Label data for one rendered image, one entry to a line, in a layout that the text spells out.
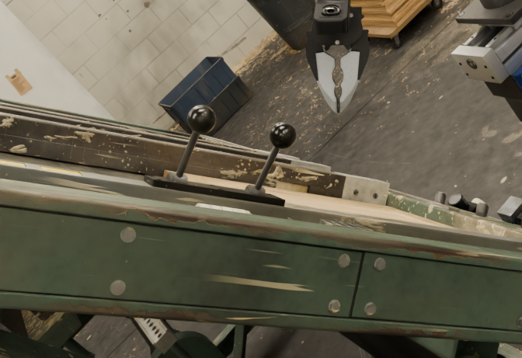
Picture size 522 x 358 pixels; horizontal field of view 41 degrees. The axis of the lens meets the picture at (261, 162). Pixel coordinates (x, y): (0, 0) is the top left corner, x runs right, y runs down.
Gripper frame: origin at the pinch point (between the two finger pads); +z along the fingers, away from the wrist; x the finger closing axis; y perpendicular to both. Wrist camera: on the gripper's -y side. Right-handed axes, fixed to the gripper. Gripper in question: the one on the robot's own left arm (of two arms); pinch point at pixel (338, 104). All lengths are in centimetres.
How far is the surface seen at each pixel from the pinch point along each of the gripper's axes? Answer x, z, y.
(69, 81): 196, 29, 382
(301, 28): 37, 0, 494
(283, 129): 7.2, 2.0, -9.1
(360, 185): -4, 27, 59
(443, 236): -16.4, 22.9, 8.7
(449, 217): -22, 30, 44
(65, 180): 33.9, 6.2, -20.3
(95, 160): 48, 14, 29
